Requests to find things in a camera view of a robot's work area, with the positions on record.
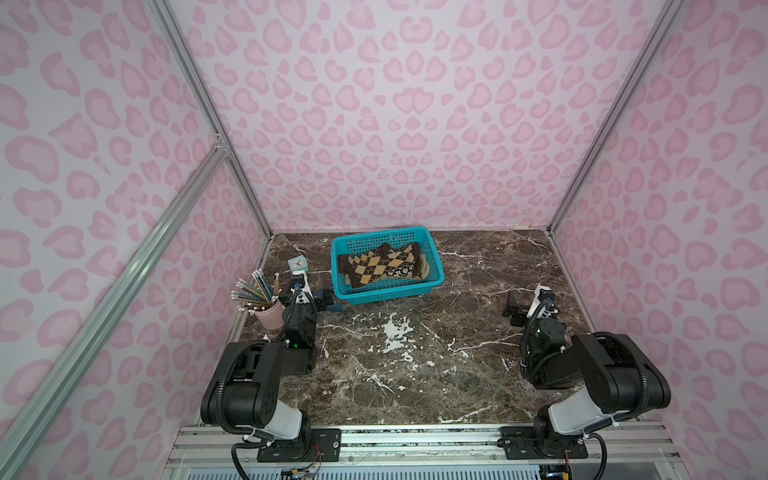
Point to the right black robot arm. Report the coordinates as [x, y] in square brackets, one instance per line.
[612, 381]

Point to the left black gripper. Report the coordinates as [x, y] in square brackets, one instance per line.
[321, 298]

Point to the daisy sock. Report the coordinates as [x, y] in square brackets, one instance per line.
[403, 271]

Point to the tan argyle sock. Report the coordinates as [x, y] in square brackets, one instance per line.
[424, 268]

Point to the aluminium front rail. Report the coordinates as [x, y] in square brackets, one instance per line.
[632, 450]

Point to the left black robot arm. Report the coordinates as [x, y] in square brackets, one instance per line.
[242, 397]

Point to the teal plastic basket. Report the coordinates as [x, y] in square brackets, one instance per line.
[386, 289]

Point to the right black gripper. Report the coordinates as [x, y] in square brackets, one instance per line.
[522, 309]

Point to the small teal clock cube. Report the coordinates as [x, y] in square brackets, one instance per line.
[298, 264]

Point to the bundle of pencils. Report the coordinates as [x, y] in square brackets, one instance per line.
[255, 294]

